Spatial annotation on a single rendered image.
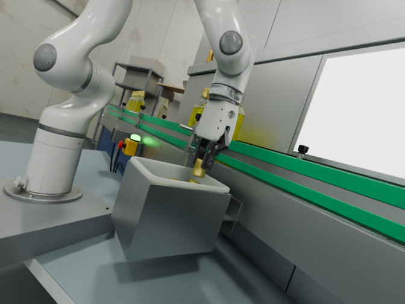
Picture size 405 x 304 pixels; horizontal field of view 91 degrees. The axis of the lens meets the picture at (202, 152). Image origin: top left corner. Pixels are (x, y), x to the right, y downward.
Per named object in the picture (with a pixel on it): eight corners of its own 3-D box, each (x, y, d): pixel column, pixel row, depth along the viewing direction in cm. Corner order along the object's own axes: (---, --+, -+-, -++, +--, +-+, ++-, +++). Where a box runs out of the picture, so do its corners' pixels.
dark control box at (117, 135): (125, 146, 118) (129, 133, 117) (111, 143, 113) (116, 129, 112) (122, 143, 124) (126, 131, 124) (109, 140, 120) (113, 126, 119)
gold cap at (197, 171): (196, 177, 49) (201, 160, 49) (188, 172, 52) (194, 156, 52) (207, 178, 51) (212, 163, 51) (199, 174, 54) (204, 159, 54)
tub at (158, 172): (223, 222, 50) (234, 190, 49) (137, 221, 37) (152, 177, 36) (189, 194, 64) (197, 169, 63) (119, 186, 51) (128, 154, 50)
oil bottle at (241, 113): (229, 164, 73) (248, 108, 72) (218, 161, 70) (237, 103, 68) (219, 160, 77) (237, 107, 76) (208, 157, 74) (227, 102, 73)
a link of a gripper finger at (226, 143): (236, 138, 45) (221, 154, 47) (223, 117, 50) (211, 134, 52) (232, 137, 44) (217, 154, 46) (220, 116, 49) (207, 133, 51)
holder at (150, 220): (227, 250, 54) (246, 196, 53) (125, 260, 38) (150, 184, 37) (194, 218, 68) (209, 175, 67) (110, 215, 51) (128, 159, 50)
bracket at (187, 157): (205, 178, 68) (212, 158, 67) (182, 173, 62) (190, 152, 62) (200, 174, 71) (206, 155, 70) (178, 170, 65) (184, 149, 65)
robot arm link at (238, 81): (242, 88, 44) (243, 99, 53) (262, 30, 43) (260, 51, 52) (207, 78, 46) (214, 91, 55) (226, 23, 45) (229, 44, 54)
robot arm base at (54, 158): (18, 207, 47) (38, 133, 46) (-7, 181, 56) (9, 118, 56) (94, 199, 64) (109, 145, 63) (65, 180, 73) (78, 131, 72)
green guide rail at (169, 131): (190, 151, 67) (197, 128, 67) (187, 150, 66) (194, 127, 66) (107, 112, 208) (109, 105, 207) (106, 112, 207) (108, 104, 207)
